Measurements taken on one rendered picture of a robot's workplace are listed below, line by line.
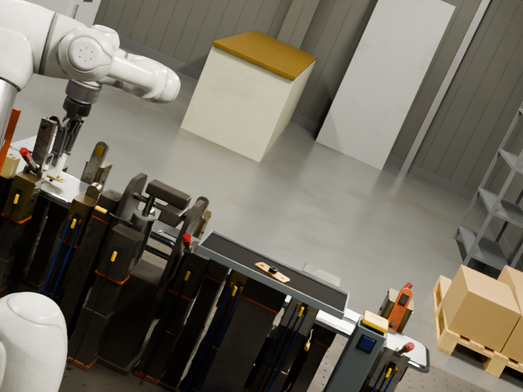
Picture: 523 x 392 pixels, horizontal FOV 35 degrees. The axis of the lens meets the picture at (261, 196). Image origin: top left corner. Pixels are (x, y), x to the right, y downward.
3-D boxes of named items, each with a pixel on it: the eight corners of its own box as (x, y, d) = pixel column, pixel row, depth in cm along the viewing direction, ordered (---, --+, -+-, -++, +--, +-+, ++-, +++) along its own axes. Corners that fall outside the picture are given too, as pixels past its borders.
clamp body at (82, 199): (60, 320, 226) (105, 201, 216) (43, 335, 215) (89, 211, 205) (39, 310, 226) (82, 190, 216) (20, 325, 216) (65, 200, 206)
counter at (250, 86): (289, 122, 1015) (317, 57, 992) (258, 163, 766) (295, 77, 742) (228, 96, 1018) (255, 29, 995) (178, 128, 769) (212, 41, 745)
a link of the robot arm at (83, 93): (107, 85, 229) (100, 105, 231) (78, 72, 230) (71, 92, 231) (95, 89, 220) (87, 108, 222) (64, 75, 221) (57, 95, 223)
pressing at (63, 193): (428, 344, 236) (430, 341, 236) (429, 379, 215) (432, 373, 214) (6, 148, 247) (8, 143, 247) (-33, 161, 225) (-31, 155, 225)
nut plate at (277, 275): (289, 281, 190) (292, 276, 190) (282, 283, 187) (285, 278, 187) (261, 263, 194) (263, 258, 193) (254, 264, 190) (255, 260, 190)
